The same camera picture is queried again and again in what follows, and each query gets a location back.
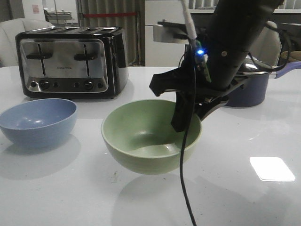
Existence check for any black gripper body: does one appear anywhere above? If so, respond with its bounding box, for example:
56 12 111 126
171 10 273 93
150 40 249 103

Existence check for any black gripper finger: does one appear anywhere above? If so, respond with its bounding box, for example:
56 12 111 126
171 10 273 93
171 91 195 132
196 96 229 121

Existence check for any green bowl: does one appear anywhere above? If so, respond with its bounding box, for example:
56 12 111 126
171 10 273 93
101 99 203 176

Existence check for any blue bowl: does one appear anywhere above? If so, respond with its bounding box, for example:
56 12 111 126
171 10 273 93
0 98 77 148

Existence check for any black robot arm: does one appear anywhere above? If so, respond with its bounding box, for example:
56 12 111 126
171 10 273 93
150 0 280 132

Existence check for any white refrigerator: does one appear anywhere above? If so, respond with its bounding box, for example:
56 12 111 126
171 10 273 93
145 0 185 67

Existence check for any dark blue saucepan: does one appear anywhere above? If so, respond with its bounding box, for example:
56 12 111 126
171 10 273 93
223 61 301 108

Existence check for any glass pot lid blue knob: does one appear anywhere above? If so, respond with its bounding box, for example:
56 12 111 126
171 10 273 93
237 56 273 76

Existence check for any beige armchair right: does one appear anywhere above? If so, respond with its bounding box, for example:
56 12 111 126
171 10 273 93
250 27 282 66

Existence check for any beige armchair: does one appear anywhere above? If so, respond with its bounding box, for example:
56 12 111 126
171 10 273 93
0 18 53 67
250 27 282 66

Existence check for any red barrier belt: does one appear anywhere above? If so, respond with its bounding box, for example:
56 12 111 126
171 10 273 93
82 12 137 18

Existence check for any brown cushion at right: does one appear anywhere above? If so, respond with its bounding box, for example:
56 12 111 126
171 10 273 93
280 50 301 62

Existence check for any black chrome four-slot toaster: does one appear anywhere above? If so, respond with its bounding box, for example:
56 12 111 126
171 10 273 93
16 27 128 99

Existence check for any beige armchair left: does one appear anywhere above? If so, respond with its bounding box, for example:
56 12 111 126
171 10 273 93
0 18 53 67

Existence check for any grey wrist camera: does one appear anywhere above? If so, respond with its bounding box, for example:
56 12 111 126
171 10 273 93
152 21 189 45

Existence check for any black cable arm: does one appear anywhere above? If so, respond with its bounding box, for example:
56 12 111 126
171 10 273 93
179 40 203 226

